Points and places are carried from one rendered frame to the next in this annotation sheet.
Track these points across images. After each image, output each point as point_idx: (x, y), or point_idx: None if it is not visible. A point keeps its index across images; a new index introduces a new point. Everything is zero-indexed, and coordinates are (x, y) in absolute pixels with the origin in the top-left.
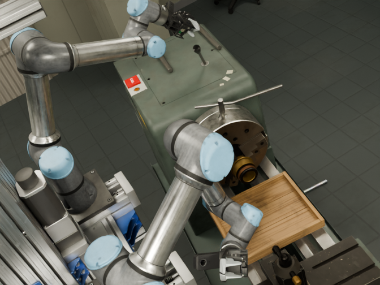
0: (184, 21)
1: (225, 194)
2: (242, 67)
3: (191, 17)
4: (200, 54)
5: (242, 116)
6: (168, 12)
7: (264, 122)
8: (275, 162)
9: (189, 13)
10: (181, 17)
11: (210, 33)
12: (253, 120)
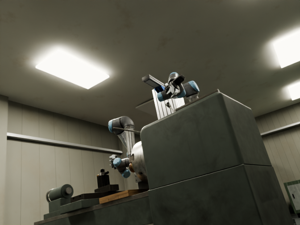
0: (165, 87)
1: (127, 155)
2: (151, 122)
3: (169, 86)
4: (170, 109)
5: (138, 142)
6: (168, 81)
7: (145, 165)
8: (150, 208)
9: (169, 83)
10: (167, 85)
11: (198, 100)
12: (134, 146)
